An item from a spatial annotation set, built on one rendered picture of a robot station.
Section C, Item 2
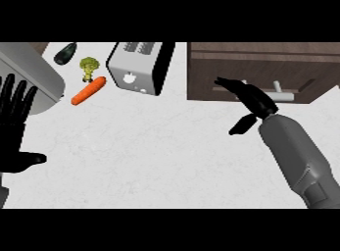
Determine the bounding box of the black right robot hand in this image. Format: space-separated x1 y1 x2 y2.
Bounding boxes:
213 76 281 136

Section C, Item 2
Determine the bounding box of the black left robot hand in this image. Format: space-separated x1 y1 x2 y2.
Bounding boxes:
0 73 48 175

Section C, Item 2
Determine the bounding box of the brown wooden drawer front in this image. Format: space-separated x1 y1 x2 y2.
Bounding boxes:
185 42 340 105

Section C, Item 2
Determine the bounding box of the large grey appliance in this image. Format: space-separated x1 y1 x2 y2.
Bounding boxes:
0 42 67 117

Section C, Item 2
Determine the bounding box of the orange carrot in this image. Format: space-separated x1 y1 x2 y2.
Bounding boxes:
70 75 108 107

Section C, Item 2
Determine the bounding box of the silver toaster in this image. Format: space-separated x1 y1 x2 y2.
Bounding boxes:
105 42 176 97

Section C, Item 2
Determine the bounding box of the green broccoli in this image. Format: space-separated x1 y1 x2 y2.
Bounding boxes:
79 56 102 83

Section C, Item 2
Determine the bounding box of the white drawer handle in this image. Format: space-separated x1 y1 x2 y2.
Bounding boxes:
235 79 301 102

